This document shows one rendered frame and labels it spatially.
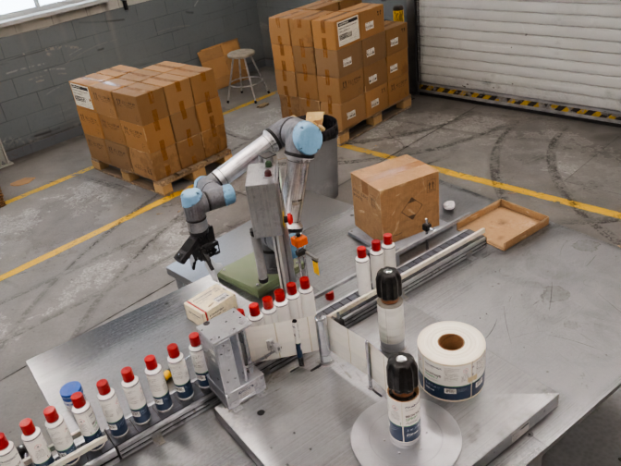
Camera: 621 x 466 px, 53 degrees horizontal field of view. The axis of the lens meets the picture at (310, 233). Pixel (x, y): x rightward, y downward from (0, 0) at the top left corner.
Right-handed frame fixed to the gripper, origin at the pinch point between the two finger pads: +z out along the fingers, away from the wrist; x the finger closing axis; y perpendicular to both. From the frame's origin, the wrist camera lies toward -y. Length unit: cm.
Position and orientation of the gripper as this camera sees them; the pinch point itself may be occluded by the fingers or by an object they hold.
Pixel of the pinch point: (203, 277)
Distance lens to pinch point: 241.0
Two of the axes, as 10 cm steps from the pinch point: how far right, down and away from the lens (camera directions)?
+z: 1.0, 8.7, 4.9
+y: 7.0, -4.1, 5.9
